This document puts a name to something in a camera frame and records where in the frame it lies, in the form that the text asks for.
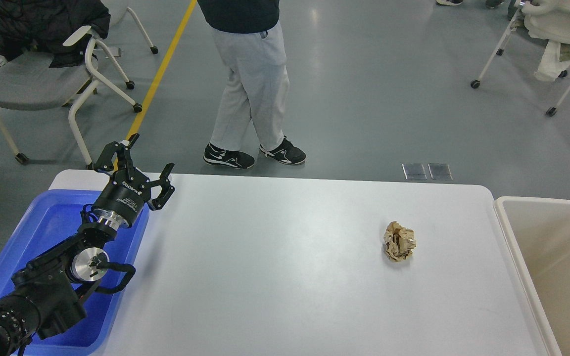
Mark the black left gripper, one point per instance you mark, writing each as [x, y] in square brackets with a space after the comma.
[123, 198]

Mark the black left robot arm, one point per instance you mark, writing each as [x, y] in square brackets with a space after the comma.
[50, 291]

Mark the blue plastic bin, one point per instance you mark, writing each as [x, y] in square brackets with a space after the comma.
[52, 217]

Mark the person in grey sweatpants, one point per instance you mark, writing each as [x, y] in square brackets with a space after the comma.
[249, 39]

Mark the black jacket on chair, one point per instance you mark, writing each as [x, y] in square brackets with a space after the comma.
[47, 24]

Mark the crumpled brown paper ball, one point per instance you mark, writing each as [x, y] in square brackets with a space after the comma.
[399, 242]

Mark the left metal floor plate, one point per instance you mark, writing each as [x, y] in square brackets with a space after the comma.
[414, 172]

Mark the metal floor plate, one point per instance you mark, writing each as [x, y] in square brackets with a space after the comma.
[414, 172]
[440, 172]

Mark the right metal floor plate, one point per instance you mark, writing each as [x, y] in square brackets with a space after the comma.
[440, 172]

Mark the walking person's feet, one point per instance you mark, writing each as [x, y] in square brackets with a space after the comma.
[449, 2]

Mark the white chair with casters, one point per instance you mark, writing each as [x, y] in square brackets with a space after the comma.
[529, 51]

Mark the beige plastic bin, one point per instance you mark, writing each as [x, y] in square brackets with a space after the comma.
[537, 232]

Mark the cream garment on chair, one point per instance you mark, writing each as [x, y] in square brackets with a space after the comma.
[550, 20]

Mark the grey chair with white frame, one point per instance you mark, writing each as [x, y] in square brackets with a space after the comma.
[28, 83]

